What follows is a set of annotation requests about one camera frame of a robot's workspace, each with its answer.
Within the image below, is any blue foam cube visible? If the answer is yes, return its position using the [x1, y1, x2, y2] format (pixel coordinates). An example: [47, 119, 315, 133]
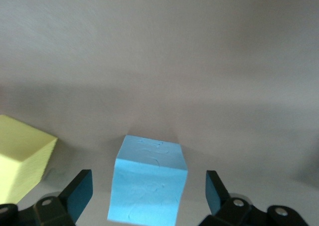
[107, 135, 187, 223]

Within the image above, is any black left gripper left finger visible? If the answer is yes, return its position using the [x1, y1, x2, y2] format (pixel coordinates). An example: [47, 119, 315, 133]
[0, 169, 94, 226]

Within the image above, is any yellow foam cube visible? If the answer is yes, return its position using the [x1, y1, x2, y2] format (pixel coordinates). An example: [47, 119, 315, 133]
[0, 114, 58, 204]

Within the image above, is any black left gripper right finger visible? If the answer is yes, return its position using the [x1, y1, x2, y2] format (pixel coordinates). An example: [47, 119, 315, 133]
[199, 170, 310, 226]

